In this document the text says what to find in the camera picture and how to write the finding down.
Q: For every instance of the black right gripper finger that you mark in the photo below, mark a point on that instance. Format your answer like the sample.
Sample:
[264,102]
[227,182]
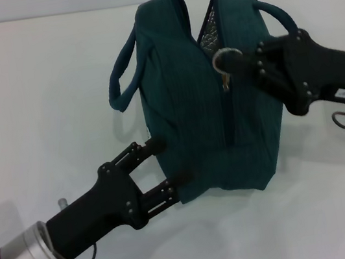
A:
[269,78]
[246,55]

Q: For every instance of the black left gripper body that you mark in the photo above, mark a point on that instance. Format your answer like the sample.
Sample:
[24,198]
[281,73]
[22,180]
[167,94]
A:
[100,210]

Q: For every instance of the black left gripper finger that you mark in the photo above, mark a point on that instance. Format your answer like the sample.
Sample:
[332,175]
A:
[166,194]
[140,151]

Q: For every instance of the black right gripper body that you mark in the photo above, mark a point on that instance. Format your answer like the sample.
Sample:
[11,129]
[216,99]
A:
[321,73]

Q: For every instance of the dark teal insulated lunch bag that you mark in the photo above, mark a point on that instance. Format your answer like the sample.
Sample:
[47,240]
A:
[190,116]

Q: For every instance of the small silver left wrist plug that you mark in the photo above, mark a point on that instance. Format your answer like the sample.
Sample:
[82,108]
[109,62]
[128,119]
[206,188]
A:
[62,203]

